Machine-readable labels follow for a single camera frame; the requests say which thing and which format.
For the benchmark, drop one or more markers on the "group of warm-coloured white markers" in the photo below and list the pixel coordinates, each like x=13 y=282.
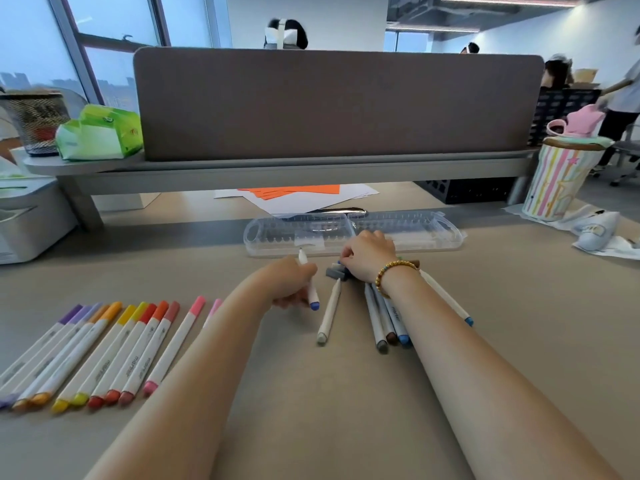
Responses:
x=125 y=364

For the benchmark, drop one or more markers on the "green tissue pack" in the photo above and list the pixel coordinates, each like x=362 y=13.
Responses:
x=100 y=134

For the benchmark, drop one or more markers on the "clear plastic marker case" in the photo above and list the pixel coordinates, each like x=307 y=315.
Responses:
x=425 y=232

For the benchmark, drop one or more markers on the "dark window frame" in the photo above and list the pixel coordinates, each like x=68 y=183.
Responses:
x=115 y=42

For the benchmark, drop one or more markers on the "blue-ended white marker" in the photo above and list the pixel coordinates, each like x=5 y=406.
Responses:
x=313 y=297

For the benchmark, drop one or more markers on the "linear ceiling light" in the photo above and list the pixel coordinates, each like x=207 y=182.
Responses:
x=435 y=29
x=510 y=0

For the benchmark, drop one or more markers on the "person's left forearm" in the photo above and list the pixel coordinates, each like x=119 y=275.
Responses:
x=185 y=389

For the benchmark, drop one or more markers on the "person's right forearm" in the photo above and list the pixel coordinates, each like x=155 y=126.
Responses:
x=490 y=389

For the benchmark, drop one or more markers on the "papers with orange sheet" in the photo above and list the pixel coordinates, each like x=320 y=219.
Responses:
x=300 y=204

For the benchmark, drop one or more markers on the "white plush toy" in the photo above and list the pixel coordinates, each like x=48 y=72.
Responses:
x=597 y=232

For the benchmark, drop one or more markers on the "orange paper sheet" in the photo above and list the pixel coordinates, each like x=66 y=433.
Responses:
x=300 y=190

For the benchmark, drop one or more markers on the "black smartphone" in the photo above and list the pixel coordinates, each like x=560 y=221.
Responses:
x=345 y=210

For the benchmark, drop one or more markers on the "brown fabric desk divider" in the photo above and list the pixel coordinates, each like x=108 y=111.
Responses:
x=340 y=104

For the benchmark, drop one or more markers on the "person's right hand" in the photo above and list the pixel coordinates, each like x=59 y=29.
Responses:
x=370 y=254

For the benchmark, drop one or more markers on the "striped tumbler pink lid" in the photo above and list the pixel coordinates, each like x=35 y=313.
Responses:
x=560 y=179

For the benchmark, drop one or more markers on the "black mesh pen holder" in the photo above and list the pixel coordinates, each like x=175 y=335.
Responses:
x=35 y=122

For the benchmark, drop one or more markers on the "group of cool-coloured white markers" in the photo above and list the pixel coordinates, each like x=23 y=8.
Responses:
x=329 y=314

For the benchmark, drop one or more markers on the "white desk organizer box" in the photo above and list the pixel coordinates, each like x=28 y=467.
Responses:
x=30 y=224

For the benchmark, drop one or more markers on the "person's left hand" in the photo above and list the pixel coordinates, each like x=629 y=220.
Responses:
x=287 y=282

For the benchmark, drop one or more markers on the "black plastic file rack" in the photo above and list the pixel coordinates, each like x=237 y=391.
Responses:
x=550 y=114

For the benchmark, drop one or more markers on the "grey desk riser shelf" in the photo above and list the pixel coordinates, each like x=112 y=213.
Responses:
x=300 y=169

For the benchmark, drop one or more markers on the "white tissue paper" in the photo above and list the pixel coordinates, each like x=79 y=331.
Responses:
x=625 y=252

